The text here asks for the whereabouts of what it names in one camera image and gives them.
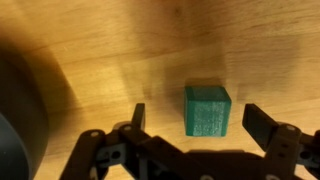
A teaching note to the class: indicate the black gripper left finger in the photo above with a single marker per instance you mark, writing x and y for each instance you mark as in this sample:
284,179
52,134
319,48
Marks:
100,156

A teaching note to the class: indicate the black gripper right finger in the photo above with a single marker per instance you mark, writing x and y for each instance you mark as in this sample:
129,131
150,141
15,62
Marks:
283,150

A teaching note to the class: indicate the green block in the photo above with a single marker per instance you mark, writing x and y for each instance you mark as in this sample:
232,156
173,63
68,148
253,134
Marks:
206,111

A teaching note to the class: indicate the black bowl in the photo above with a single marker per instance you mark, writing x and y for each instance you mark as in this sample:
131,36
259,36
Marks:
16,133

